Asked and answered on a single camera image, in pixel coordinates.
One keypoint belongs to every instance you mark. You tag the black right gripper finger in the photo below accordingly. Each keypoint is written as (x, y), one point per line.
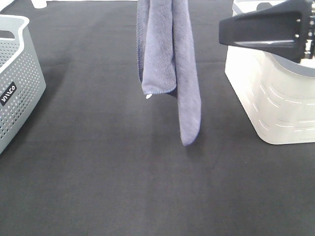
(283, 29)

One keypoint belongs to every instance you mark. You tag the blue-grey microfibre towel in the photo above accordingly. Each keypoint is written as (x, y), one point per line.
(166, 59)

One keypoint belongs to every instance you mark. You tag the white woven-pattern storage basket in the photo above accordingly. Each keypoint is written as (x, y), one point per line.
(278, 95)

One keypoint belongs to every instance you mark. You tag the black table cloth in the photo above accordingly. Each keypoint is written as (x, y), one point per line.
(96, 158)

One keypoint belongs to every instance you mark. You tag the white cup at table edge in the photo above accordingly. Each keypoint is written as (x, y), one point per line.
(39, 4)

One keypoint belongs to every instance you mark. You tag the grey perforated plastic basket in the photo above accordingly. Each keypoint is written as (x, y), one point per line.
(22, 82)

